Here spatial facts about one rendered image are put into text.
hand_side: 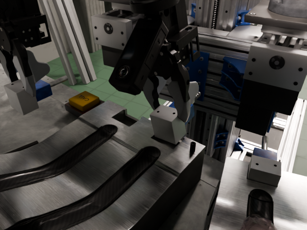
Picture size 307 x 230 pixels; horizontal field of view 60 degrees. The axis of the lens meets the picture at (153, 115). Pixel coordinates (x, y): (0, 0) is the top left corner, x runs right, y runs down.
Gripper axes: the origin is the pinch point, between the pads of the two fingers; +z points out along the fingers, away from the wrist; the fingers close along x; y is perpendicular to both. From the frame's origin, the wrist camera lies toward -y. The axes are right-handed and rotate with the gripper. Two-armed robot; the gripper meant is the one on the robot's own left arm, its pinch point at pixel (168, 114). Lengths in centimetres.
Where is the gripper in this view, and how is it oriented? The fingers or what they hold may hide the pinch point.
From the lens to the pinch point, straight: 48.6
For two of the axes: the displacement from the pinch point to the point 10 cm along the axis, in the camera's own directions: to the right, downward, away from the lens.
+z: 2.0, 7.8, 5.9
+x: -7.7, -2.5, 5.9
